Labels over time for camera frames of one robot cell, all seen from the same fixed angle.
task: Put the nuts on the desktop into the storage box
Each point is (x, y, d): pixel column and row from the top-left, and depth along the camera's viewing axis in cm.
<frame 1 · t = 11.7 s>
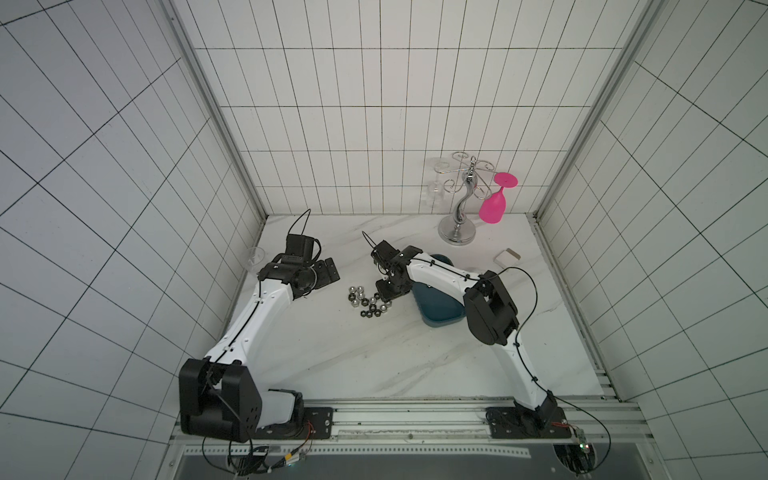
left hand: (320, 282, 84), fingers open
right hand: (377, 298, 95), fingers open
silver wine glass rack: (461, 230, 116), point 2 cm above the table
pink plastic wine glass: (493, 207, 98), point 20 cm above the table
clear hanging wine glass: (435, 189, 102), point 22 cm above the table
small white cube box: (507, 258, 108), on the table
black hex nut upper: (352, 296, 98), on the table
black hex nut lower: (363, 313, 94), on the table
silver hex nut lower: (383, 308, 95), on the table

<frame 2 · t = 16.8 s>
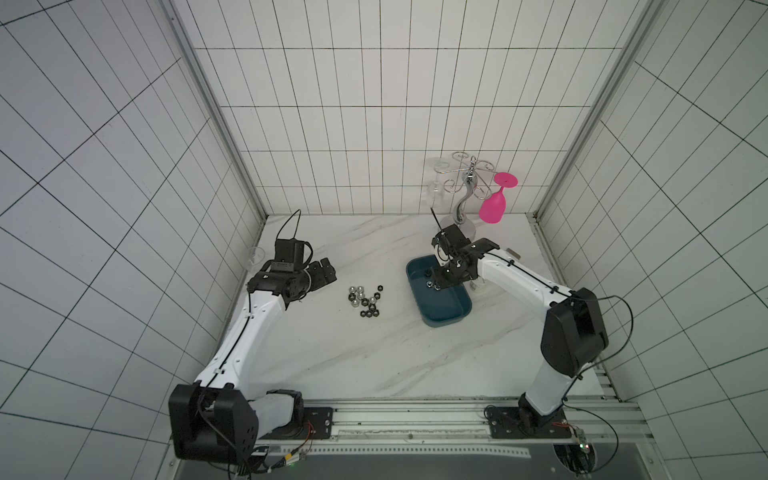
left hand: (320, 281, 82), fingers open
right hand: (428, 281, 89), fingers closed
small black hex nut: (380, 288, 100), on the table
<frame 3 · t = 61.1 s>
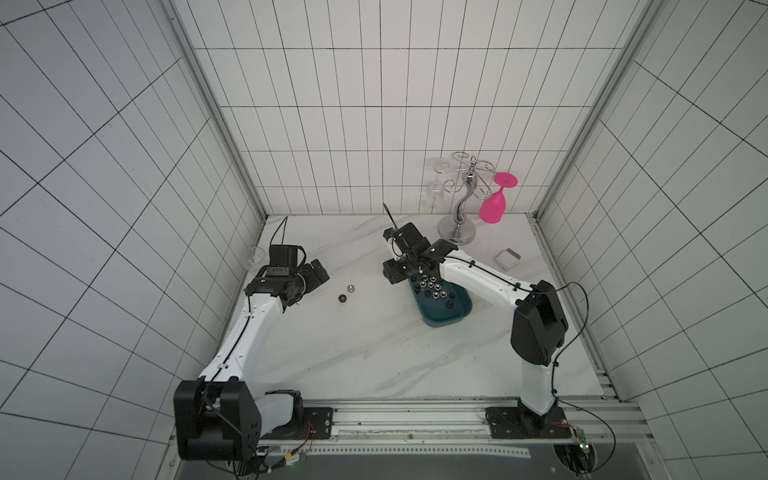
left hand: (314, 283, 84), fingers open
right hand: (382, 271, 88), fingers open
black hex nut upper: (342, 298, 97), on the table
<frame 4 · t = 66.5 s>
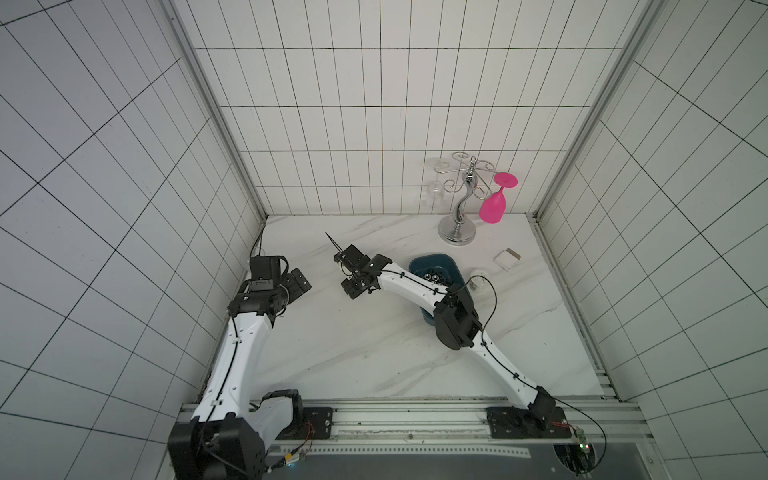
left hand: (291, 293, 81), fingers open
right hand: (340, 290, 98), fingers closed
clear round plastic container: (481, 284, 96), point 5 cm above the table
